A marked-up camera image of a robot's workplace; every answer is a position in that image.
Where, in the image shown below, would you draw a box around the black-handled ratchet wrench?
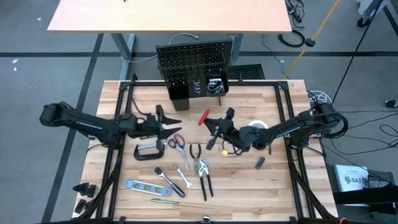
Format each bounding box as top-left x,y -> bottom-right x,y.
154,166 -> 187,198

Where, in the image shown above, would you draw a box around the black coiled floor cable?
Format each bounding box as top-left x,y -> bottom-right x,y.
277,29 -> 317,49

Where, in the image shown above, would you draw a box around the black C-clamp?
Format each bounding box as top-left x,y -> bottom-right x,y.
133,139 -> 165,161

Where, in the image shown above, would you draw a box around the black perforated panel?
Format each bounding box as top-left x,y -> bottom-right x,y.
228,63 -> 266,80

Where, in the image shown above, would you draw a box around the tall black pegboard bin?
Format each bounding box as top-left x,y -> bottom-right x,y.
169,84 -> 191,112

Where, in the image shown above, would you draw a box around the black equipment cart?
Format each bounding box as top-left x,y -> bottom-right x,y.
325,163 -> 398,216

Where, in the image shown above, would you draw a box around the light wooden desk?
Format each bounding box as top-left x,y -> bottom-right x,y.
46,0 -> 293,82

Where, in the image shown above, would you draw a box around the red T-handle hex key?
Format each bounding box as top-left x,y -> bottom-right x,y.
198,108 -> 211,126

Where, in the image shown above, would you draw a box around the white printed box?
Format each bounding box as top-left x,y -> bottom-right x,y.
334,164 -> 371,193

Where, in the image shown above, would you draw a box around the red and blue scissors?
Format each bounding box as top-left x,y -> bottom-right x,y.
167,133 -> 191,172

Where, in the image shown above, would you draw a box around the black aluminium table frame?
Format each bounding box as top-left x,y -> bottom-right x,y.
93,73 -> 341,224

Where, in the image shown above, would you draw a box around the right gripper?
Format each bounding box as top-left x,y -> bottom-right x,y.
203,107 -> 261,153

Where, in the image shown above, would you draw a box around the white tape roll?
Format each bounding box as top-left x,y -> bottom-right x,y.
248,119 -> 269,130

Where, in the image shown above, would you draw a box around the thin black hanging cable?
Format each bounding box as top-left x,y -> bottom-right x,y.
331,0 -> 384,104

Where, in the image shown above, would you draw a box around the yellow hanging cable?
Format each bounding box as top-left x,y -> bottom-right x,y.
282,0 -> 342,79

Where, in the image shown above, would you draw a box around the silver combination wrench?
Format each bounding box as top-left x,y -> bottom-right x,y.
174,165 -> 194,190

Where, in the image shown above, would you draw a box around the slim silver pen-shaped tool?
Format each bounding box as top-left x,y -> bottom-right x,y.
150,198 -> 180,205

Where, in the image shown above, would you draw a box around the white wheeled cart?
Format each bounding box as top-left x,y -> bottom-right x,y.
356,0 -> 398,29

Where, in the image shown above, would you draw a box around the black-handled groove-joint pliers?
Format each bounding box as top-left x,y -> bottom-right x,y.
197,157 -> 215,202

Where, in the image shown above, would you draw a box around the white cable coil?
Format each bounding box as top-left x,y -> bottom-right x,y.
307,90 -> 333,108

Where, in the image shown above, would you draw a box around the wide black pegboard bin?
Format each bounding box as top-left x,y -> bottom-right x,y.
205,72 -> 230,97

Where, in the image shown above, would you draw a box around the grey cable with plug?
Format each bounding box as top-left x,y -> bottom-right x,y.
122,32 -> 200,64

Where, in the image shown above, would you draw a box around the grey spirit level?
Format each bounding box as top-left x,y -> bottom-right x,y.
124,179 -> 173,197

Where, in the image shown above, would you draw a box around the black power strip cables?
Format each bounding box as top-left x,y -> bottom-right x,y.
285,0 -> 306,24

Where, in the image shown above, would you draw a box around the black pegboard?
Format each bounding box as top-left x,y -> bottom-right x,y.
155,39 -> 234,101

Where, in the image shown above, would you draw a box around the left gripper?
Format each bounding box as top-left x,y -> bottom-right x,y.
136,104 -> 183,152

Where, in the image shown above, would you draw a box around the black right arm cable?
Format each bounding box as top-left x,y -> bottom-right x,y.
306,102 -> 349,140

